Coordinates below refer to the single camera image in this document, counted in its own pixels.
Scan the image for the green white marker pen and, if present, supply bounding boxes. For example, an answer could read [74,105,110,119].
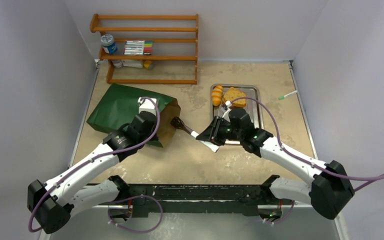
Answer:
[278,90,298,100]

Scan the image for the seeded fake bread slice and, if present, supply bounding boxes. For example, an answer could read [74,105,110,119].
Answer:
[224,87,247,108]

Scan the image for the orange wooden shelf rack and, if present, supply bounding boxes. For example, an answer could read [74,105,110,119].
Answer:
[89,13,199,85]

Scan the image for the pack of coloured markers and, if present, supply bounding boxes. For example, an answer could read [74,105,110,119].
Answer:
[123,40,154,56]

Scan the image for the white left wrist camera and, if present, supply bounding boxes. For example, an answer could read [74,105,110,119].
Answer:
[137,97,158,116]

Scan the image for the brown fake bread slice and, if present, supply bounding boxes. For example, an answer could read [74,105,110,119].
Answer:
[221,94,230,105]

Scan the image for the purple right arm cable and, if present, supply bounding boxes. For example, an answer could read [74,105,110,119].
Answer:
[226,96,384,193]

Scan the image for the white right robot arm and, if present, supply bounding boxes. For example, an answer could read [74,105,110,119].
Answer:
[196,108,355,220]

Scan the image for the small grey jar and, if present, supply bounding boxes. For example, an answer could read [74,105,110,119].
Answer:
[111,59,123,68]

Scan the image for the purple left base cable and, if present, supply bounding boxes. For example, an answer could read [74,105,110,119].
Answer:
[107,194,164,234]

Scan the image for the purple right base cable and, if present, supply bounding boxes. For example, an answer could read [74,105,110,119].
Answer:
[262,200,296,227]

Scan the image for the orange fake bread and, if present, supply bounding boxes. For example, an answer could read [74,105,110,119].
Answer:
[211,84,224,107]

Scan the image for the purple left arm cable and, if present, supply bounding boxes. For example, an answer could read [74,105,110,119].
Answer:
[28,96,161,233]

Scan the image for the silver metal tongs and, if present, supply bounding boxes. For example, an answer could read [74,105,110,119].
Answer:
[170,116,220,153]

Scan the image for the green brown paper bag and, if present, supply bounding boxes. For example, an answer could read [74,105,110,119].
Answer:
[86,84,181,148]

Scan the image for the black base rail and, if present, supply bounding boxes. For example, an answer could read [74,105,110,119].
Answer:
[107,183,292,218]

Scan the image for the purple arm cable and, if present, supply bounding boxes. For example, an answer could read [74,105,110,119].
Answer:
[28,96,161,233]
[226,96,384,193]

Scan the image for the blue white jar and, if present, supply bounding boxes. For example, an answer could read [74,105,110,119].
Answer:
[100,34,118,54]

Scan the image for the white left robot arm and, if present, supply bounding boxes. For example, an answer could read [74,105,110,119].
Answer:
[27,110,161,234]

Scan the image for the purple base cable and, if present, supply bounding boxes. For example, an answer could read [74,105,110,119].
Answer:
[107,194,164,234]
[262,200,296,227]

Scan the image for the silver metal tray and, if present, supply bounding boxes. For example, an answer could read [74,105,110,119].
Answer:
[211,84,263,128]

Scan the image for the white small box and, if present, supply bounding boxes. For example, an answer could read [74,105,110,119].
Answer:
[121,59,143,69]

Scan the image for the yellow small bottle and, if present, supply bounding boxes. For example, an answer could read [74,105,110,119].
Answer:
[142,60,154,70]

